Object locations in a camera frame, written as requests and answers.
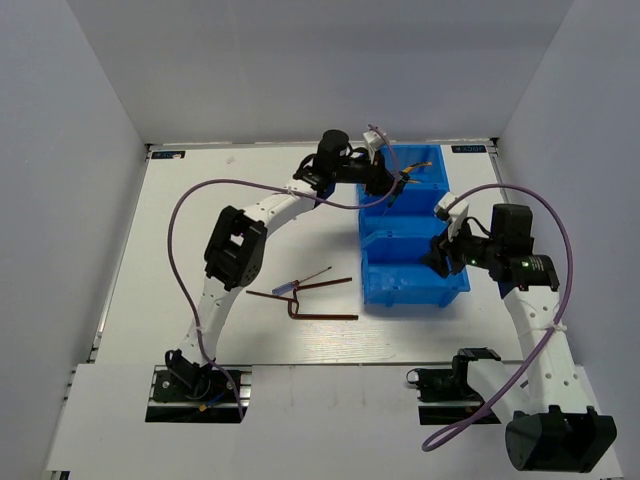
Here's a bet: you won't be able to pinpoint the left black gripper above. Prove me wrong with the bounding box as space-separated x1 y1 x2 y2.
332 146 403 196

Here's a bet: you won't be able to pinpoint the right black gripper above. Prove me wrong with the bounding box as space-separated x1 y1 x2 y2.
417 214 501 280

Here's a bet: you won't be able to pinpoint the green black screwdriver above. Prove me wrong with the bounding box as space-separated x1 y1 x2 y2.
378 173 407 223

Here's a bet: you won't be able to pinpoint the yellow pliers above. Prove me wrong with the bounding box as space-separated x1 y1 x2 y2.
401 161 433 184

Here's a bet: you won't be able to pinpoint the brown hex key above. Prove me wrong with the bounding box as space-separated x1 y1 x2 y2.
287 301 359 321
288 277 353 302
245 290 295 303

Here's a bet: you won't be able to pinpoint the blue handled screwdriver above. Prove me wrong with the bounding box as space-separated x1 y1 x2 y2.
271 266 332 296

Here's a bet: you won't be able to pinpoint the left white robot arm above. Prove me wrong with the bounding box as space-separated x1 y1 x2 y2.
165 126 400 399

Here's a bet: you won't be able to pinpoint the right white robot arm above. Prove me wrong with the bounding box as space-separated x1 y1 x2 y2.
422 194 617 473

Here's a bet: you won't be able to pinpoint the blue three-compartment bin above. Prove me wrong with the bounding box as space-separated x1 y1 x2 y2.
358 145 471 308

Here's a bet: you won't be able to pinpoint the right table label sticker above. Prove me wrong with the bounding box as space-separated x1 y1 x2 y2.
451 144 487 154

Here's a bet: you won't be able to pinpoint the table label sticker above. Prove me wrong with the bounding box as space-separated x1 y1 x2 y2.
151 150 186 160
451 144 487 154

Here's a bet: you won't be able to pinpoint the left table label sticker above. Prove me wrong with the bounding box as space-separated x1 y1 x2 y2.
151 150 186 160

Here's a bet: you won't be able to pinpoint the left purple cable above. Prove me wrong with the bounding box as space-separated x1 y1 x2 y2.
168 123 401 421

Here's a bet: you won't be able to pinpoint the purple cable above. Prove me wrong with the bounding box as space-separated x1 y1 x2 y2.
421 183 573 453
168 123 401 421

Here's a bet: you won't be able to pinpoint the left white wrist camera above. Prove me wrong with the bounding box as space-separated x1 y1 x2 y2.
363 130 386 151

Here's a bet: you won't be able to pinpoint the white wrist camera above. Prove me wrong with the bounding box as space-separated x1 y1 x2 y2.
434 192 469 241
363 130 386 151

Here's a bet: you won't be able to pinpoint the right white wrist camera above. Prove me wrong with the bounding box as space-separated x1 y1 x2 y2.
434 192 469 241

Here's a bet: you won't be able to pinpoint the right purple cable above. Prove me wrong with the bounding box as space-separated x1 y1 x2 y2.
421 183 573 453

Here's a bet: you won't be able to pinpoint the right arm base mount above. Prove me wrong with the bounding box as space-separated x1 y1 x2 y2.
405 368 484 426

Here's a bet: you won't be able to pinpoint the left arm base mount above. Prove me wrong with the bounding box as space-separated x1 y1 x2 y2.
145 367 252 424

